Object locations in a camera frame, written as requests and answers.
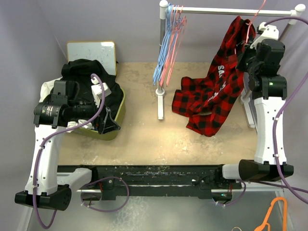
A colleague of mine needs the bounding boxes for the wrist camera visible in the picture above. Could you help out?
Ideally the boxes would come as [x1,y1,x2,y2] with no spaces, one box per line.
[250,22,279,49]
[91,83,112,108]

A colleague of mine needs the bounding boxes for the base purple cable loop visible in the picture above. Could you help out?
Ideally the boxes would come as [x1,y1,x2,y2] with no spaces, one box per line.
[80,177,130,212]

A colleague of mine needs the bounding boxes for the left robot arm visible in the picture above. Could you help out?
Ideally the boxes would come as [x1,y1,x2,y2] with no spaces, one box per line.
[14,80,111,211]

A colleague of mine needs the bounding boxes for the white clothes rack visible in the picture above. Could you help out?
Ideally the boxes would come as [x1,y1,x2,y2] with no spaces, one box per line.
[154,0,306,121]

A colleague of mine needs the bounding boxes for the orange hanger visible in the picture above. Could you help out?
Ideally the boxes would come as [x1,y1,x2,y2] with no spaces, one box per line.
[252,196,288,231]

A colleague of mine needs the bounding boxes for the black garment pile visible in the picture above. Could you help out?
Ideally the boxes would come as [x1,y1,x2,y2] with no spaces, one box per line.
[61,59,123,118]

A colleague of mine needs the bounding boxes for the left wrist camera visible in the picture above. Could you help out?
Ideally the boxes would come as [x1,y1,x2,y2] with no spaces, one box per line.
[91,83,112,108]

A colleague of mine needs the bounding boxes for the white whiteboard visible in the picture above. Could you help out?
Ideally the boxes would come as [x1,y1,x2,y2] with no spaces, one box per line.
[66,41,117,76]

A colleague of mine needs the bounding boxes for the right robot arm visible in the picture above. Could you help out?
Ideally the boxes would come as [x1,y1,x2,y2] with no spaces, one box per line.
[214,38,294,188]

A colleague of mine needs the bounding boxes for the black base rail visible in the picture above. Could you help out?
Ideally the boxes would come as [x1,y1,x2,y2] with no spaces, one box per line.
[57,165,241,200]

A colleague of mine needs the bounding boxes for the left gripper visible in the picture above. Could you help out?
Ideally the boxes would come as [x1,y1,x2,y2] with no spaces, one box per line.
[69,94,120,133]

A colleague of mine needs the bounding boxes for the red black plaid shirt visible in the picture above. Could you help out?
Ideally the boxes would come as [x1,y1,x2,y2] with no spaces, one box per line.
[171,16,256,137]

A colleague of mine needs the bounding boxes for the blue hangers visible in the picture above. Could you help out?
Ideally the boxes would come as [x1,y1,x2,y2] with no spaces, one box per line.
[153,0,174,86]

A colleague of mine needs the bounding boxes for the pink hangers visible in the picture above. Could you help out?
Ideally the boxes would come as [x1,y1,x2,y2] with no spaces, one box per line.
[162,8,187,85]

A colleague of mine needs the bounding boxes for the green laundry basket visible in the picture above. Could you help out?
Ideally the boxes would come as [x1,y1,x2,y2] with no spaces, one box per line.
[73,88,126,141]

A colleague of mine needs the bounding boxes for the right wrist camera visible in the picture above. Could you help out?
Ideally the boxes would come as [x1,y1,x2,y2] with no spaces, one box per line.
[250,22,279,49]

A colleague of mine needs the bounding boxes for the single pink hanger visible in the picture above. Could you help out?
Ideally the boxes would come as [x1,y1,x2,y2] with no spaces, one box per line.
[244,0,266,44]

